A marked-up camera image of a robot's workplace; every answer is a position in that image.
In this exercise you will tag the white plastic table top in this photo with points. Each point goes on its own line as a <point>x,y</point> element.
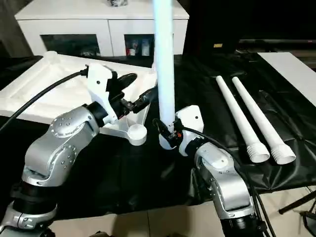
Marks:
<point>49,93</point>

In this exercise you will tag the white flat board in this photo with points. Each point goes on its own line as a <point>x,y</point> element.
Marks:
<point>288,71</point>

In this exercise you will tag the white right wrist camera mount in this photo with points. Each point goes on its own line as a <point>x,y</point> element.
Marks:
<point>191,118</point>

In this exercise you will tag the grey pleated curtain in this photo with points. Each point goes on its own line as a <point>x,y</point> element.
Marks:
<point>11,27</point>

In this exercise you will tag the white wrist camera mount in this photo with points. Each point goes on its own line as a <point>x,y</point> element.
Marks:
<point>98,84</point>
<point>191,118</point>

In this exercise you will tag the small yellow label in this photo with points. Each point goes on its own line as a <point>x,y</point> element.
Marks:
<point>218,45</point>

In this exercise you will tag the black tripod stand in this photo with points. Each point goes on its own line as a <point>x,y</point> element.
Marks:
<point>296,202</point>

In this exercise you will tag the black table mat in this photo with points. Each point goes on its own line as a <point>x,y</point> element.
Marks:
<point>135,177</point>

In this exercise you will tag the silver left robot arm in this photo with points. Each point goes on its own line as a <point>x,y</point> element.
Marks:
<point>54,148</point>

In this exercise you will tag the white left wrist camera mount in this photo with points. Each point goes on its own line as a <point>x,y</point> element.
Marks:
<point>98,84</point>

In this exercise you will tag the white sideboard cabinet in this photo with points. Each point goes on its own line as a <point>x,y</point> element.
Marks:
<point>74,22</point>

